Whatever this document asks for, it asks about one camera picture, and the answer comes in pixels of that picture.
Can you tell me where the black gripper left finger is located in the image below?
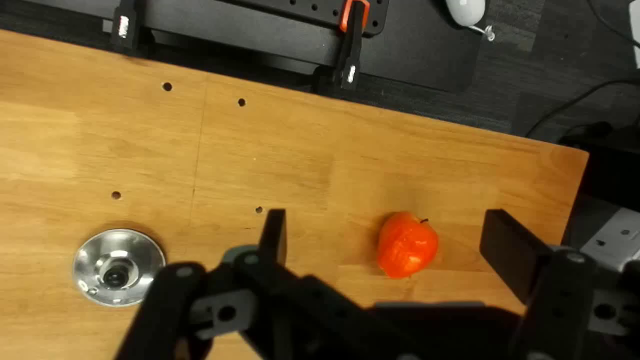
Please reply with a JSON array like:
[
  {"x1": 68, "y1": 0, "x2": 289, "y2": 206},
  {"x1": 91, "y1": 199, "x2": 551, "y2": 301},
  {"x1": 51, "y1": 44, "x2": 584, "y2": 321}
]
[{"x1": 115, "y1": 209, "x2": 375, "y2": 360}]

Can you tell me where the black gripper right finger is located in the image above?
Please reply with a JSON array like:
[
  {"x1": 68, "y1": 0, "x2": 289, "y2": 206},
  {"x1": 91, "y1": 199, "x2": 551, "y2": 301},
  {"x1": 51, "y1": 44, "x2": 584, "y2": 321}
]
[{"x1": 478, "y1": 209, "x2": 640, "y2": 360}]

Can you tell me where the silver metal kettle lid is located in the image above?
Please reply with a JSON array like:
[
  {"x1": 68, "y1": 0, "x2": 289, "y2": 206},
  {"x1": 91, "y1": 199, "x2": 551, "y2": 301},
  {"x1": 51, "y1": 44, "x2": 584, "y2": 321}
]
[{"x1": 69, "y1": 227, "x2": 167, "y2": 309}]

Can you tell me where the orange-red toy tomato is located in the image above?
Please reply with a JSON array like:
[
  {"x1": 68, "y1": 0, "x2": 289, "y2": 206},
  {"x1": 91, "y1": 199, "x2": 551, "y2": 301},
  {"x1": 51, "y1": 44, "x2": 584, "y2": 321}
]
[{"x1": 374, "y1": 211, "x2": 441, "y2": 280}]

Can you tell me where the grey metal bracket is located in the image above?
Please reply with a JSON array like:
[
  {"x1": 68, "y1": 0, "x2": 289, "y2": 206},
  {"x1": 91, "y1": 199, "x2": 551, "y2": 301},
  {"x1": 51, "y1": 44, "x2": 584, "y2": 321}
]
[{"x1": 578, "y1": 206, "x2": 640, "y2": 271}]

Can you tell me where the black floor cable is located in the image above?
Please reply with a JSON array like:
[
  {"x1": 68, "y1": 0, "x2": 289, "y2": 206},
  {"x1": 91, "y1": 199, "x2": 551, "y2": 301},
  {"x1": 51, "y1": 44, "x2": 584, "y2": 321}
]
[{"x1": 524, "y1": 78, "x2": 640, "y2": 139}]

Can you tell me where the black clamp orange handle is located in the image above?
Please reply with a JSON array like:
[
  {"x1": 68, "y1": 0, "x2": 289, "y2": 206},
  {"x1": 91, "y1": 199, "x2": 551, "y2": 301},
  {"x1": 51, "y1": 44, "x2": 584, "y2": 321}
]
[
  {"x1": 317, "y1": 0, "x2": 375, "y2": 92},
  {"x1": 98, "y1": 0, "x2": 148, "y2": 55}
]

